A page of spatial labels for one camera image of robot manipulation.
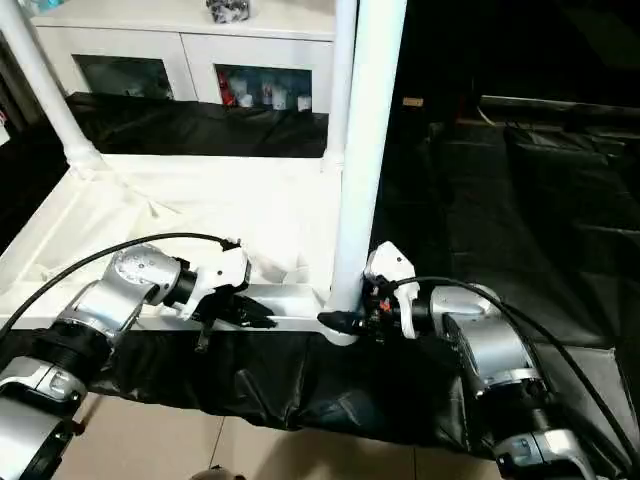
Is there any white plastic table top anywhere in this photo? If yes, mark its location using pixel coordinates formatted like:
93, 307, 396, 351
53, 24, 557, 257
0, 149, 364, 349

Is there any white plastic table leg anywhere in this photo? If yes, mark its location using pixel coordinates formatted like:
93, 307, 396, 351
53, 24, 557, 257
322, 0, 360, 174
327, 0, 409, 314
0, 0, 106, 176

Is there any black mat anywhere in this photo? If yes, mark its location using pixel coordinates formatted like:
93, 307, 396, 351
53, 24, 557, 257
0, 92, 640, 469

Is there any white glass-door cabinet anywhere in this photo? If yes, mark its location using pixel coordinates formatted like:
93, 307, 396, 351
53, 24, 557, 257
29, 0, 341, 114

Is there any black metal bar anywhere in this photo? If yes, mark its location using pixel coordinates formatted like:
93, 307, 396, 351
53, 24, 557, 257
478, 93, 640, 115

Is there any dark bundled object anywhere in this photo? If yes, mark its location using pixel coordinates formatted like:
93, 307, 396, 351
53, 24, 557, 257
205, 0, 254, 24

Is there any grey curtain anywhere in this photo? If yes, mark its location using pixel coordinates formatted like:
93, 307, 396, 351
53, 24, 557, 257
0, 29, 44, 131

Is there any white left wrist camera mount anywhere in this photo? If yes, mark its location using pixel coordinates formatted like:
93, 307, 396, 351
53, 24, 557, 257
175, 244, 252, 324

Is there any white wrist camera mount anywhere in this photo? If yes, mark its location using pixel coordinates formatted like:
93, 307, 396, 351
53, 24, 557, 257
363, 240, 420, 340
175, 244, 252, 324

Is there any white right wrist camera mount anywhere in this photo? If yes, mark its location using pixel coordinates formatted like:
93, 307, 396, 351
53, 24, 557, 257
363, 240, 420, 340

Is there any black left wrist camera cable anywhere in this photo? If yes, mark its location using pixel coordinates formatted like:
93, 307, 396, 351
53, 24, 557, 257
0, 232, 244, 341

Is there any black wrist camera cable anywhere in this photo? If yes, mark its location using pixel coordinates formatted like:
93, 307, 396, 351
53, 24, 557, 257
384, 276, 634, 479
0, 232, 244, 341

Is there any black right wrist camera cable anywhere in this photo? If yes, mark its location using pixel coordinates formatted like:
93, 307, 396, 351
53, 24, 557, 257
384, 276, 634, 479

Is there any black folding frame bar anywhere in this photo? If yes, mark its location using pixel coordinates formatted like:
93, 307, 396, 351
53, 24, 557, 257
69, 394, 99, 437

